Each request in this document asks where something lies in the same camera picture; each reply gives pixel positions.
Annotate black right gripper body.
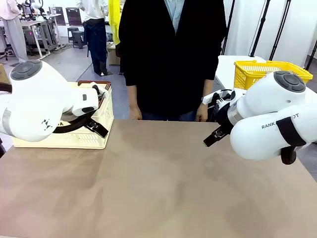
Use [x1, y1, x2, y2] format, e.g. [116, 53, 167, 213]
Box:
[214, 98, 236, 132]

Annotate person's left forearm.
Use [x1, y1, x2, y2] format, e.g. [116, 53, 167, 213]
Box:
[199, 78, 214, 99]

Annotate person's right forearm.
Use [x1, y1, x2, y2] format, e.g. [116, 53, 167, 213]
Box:
[127, 85, 139, 107]

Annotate yellow plastic shopping basket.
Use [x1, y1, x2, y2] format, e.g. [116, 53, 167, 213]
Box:
[234, 60, 314, 91]

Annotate person's left hand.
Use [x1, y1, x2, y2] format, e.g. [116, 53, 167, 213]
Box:
[196, 104, 209, 122]

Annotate person's right hand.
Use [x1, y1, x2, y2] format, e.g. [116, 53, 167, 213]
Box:
[129, 104, 143, 121]

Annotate cream folding crate brown rim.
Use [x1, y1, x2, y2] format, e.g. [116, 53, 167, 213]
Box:
[12, 80, 115, 151]

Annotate white side table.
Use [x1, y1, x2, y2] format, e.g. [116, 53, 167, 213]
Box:
[214, 55, 317, 100]

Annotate person torso black cardigan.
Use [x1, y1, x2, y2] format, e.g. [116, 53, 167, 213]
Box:
[118, 0, 228, 122]

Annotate black tripod leg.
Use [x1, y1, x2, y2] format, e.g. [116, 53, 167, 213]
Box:
[305, 41, 317, 71]
[221, 0, 236, 56]
[268, 0, 292, 61]
[249, 0, 271, 58]

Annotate grey plastic stool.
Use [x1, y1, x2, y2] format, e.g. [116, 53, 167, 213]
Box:
[72, 31, 87, 50]
[67, 27, 80, 43]

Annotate person white shirt navy apron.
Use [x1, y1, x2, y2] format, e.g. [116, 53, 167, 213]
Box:
[76, 0, 110, 76]

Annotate hanging yellow cloth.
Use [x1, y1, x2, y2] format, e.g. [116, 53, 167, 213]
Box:
[108, 0, 122, 46]

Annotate white workshop desk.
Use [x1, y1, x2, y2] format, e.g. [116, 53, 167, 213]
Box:
[19, 13, 64, 60]

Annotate person pink top grey trousers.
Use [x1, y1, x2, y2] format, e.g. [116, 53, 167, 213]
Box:
[0, 0, 28, 64]

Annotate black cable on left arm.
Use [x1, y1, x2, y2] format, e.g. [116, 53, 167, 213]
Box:
[53, 116, 93, 134]

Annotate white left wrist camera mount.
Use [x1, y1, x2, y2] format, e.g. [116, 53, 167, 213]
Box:
[92, 85, 109, 100]

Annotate black cable strap right arm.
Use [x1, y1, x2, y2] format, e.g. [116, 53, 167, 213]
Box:
[276, 118, 308, 166]

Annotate dark wall poster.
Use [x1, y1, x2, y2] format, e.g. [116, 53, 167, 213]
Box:
[54, 6, 66, 27]
[65, 7, 83, 27]

